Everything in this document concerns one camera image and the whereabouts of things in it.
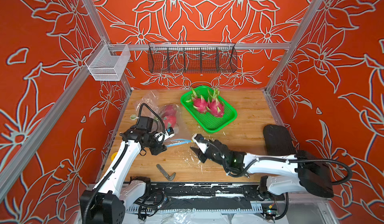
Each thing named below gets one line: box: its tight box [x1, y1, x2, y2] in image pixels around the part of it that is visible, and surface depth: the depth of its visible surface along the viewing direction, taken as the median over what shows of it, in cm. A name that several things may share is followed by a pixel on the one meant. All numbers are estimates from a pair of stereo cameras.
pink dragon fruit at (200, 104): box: [185, 87, 209, 114], surface depth 102 cm
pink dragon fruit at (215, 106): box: [206, 88, 225, 118], surface depth 100 cm
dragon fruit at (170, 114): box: [162, 104, 177, 124], surface depth 97 cm
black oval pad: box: [263, 124, 297, 156], surface depth 86 cm
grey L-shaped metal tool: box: [156, 164, 176, 181], surface depth 79 cm
